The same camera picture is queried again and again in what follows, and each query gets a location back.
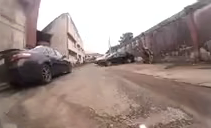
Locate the brown weathered wall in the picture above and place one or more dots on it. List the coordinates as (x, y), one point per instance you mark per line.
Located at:
(173, 40)

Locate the beige building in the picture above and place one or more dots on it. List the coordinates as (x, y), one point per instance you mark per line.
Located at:
(63, 36)

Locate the dark car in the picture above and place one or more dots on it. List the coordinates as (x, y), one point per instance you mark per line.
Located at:
(119, 58)
(33, 65)

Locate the tree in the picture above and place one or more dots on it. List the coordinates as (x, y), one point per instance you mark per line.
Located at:
(126, 37)

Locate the pale car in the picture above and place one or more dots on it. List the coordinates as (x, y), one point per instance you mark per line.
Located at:
(100, 60)

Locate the pole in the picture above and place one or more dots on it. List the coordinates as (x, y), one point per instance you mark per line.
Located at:
(109, 44)

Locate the brown dirt road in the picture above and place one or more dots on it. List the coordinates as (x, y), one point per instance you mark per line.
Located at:
(103, 90)

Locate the robot's own part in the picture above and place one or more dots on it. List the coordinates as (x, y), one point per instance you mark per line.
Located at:
(143, 126)

